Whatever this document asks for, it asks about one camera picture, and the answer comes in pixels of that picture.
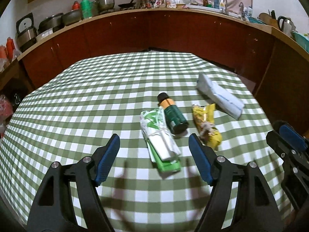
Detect white toothpaste tube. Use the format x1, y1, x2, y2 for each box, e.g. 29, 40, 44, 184
196, 73, 244, 120

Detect yellow snack wrapper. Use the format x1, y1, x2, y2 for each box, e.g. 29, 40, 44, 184
192, 104, 223, 151

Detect green white wrapper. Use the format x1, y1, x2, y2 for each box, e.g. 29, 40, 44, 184
140, 106, 181, 173

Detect green orange small bottle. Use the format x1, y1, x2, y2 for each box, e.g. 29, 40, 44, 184
157, 92, 188, 135

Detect red lower kitchen cabinets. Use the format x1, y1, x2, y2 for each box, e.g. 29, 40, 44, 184
20, 9, 275, 87

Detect brown wooden counter partition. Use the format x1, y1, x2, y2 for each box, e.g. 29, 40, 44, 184
255, 27, 308, 137

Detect teal plastic basket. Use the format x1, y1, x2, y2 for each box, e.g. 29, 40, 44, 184
292, 30, 309, 53

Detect steel electric kettle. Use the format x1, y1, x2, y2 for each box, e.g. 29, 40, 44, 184
277, 16, 296, 38

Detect chrome sink faucet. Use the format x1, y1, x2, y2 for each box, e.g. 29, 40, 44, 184
214, 0, 228, 15

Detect green checked tablecloth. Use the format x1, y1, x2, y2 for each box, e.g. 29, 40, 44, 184
1, 52, 292, 231

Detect white rice cooker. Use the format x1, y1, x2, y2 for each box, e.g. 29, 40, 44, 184
16, 13, 37, 52

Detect dark cooking pot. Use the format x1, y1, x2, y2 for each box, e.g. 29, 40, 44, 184
38, 13, 65, 34

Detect black wok pan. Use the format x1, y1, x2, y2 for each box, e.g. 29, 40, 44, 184
118, 0, 136, 9

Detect red thermos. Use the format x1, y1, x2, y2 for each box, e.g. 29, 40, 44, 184
72, 1, 80, 10

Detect green thermos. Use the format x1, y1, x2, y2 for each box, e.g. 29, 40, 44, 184
80, 0, 93, 19

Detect steel stock pot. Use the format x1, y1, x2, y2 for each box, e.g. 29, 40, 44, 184
95, 0, 115, 12

